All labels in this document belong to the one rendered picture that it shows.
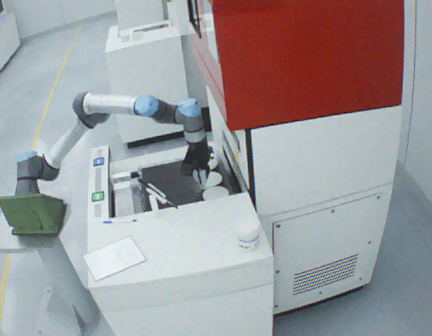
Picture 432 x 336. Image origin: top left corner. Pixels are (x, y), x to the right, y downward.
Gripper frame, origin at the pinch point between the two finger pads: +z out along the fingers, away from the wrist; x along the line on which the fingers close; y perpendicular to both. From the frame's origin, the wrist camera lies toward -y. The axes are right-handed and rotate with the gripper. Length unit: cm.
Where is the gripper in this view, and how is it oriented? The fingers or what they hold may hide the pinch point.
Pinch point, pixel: (201, 184)
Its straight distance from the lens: 179.8
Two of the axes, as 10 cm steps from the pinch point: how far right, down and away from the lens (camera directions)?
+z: 1.5, 8.2, 5.5
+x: -9.0, -1.2, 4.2
